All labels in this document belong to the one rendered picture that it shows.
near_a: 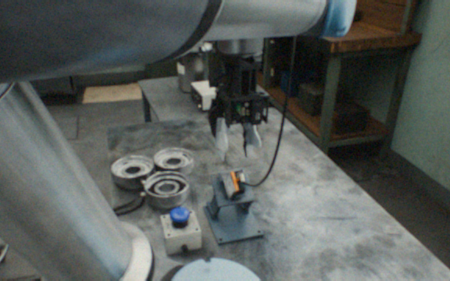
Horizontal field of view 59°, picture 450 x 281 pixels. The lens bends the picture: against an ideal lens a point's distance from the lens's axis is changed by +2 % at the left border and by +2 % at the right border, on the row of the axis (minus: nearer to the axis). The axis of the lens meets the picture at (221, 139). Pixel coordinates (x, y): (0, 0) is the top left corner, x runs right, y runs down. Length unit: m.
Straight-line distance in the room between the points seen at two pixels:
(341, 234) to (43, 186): 0.68
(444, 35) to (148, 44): 2.30
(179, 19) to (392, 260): 0.75
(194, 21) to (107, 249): 0.27
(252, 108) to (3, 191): 0.44
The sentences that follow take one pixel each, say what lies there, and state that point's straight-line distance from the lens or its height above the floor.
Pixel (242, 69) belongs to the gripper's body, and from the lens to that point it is 0.62.
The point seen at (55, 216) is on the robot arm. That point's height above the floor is 1.17.
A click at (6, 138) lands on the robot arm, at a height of 1.24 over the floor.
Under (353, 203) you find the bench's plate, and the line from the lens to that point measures 0.99.
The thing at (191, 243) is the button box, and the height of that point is 0.82.
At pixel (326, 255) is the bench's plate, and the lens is 0.84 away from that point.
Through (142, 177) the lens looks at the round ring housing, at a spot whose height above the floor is 0.83.
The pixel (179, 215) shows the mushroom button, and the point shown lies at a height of 0.87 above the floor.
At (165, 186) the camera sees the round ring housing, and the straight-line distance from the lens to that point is 0.97.
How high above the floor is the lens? 1.36
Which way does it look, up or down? 28 degrees down
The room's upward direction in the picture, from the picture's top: straight up
